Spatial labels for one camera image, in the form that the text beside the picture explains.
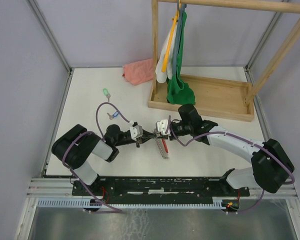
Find white hanging garment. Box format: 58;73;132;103
155;27;179;84

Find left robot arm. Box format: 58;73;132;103
51;123;157;195

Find yellow clothes hanger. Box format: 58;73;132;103
160;0;182;75

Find grey clothes hanger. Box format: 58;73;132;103
172;3;187;75

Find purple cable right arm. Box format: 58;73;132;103
166;115;296;215

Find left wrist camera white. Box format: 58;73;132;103
129;122;143;141

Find pink cloth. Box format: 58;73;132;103
122;58;153;86

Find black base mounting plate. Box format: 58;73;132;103
72;170;250;200

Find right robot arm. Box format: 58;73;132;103
159;103;295;196

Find grey slotted cable duct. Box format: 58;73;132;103
36;197;228;208

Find key with green tag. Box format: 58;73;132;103
102;88;111;102

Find green hanging garment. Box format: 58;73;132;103
166;11;196;105

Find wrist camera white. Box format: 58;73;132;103
129;122;143;141
155;119;170;136

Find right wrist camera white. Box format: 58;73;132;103
155;119;170;136

